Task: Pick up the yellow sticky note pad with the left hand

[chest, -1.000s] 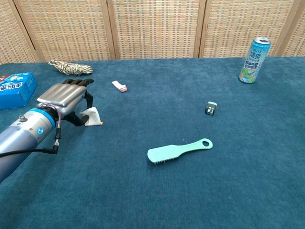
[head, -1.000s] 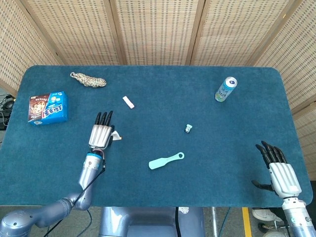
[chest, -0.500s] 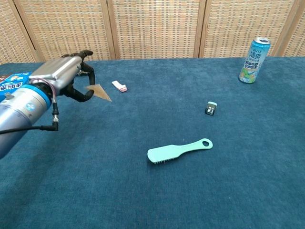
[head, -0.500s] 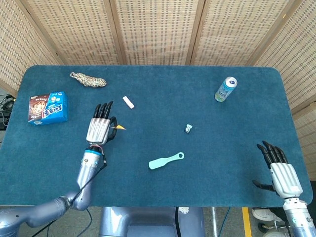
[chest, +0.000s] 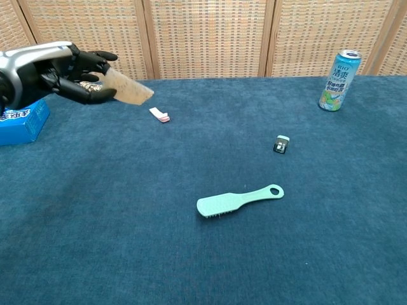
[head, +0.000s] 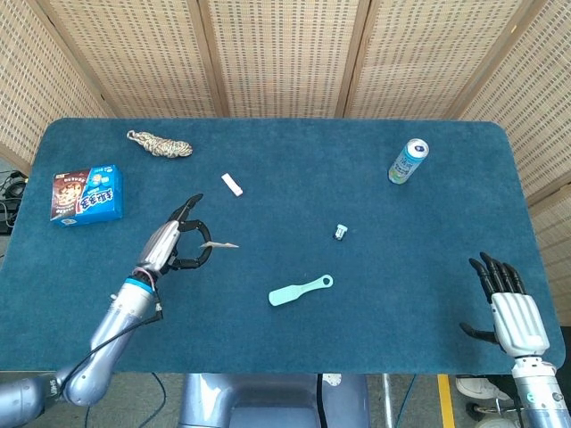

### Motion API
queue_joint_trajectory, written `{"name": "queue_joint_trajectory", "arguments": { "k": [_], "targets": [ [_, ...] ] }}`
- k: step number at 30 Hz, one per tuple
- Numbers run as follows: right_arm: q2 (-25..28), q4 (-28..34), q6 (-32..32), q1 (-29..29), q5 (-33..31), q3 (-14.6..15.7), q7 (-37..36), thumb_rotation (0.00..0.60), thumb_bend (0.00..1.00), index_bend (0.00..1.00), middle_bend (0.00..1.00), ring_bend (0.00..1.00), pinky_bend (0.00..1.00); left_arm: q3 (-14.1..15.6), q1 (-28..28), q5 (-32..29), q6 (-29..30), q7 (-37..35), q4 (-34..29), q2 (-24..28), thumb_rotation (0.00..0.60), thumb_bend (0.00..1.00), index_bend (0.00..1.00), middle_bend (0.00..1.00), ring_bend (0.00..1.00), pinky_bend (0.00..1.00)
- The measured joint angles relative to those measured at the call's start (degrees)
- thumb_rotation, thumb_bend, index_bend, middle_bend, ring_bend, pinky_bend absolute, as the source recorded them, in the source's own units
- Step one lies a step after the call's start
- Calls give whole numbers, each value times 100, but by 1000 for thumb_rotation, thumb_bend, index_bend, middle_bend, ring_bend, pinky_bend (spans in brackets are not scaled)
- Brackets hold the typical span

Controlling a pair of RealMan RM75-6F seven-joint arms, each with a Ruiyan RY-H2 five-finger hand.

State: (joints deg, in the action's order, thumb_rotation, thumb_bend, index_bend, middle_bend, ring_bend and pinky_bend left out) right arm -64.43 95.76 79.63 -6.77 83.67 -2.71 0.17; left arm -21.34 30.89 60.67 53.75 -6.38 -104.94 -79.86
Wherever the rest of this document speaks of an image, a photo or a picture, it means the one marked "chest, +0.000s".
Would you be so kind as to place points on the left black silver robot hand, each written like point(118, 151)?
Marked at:
point(47, 73)

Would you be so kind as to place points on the blue cookie box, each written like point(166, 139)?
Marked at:
point(22, 127)

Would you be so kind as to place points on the small white pink eraser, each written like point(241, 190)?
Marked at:
point(159, 115)

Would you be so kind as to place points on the woven bamboo folding screen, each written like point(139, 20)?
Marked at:
point(206, 35)

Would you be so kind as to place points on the mint green brush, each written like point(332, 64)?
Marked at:
point(222, 203)

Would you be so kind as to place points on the blue felt table cover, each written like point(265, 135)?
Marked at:
point(203, 238)

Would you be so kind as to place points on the light blue drink can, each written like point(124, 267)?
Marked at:
point(338, 82)

